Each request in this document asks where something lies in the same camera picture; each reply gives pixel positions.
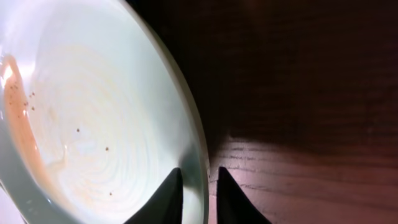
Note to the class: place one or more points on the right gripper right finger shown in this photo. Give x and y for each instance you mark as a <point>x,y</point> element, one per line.
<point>233,207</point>

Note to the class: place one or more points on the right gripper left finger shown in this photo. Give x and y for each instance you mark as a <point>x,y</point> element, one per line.
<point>166,204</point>

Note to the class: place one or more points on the light green plate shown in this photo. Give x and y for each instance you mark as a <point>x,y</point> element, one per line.
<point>95,114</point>

